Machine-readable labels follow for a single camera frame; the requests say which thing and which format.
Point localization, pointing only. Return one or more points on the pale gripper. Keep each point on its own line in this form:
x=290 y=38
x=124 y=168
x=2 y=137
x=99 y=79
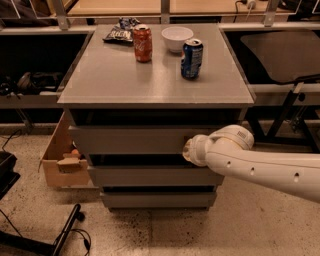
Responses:
x=195 y=150

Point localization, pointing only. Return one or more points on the grey top drawer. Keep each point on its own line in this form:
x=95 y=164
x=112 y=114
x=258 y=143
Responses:
x=96 y=140

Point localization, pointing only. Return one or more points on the grey drawer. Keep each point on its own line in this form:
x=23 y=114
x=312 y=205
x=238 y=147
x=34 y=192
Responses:
x=162 y=200
x=122 y=177
x=96 y=140

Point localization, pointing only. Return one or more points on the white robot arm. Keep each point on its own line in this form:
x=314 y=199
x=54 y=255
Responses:
x=228 y=152

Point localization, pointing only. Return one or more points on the grey drawer cabinet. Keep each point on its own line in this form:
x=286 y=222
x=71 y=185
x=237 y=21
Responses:
x=110 y=89

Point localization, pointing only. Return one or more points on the grey middle drawer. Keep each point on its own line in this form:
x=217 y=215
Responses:
x=122 y=177

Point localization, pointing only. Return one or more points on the grey bottom drawer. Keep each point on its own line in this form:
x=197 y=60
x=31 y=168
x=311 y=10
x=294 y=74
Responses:
x=162 y=200

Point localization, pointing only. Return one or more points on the blue soda can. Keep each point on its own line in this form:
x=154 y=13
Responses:
x=191 y=61

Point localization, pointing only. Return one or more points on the white bowl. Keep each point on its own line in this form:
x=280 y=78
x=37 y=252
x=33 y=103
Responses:
x=174 y=37

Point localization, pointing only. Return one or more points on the red soda can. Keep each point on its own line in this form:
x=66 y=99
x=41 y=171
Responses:
x=142 y=38

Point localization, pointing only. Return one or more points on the cardboard box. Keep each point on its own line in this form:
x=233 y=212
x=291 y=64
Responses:
x=62 y=164

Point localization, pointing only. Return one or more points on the black office chair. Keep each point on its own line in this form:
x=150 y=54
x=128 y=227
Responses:
x=289 y=58

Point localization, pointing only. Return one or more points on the dark chip bag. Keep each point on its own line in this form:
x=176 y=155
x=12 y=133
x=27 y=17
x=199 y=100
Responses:
x=122 y=32

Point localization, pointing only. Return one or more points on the white power adapter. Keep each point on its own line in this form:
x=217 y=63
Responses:
x=251 y=4

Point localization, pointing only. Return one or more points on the black headphones on shelf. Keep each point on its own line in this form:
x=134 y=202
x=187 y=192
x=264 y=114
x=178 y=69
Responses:
x=31 y=83

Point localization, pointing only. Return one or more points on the black stand base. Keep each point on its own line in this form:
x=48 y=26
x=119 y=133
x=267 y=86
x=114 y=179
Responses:
x=8 y=177

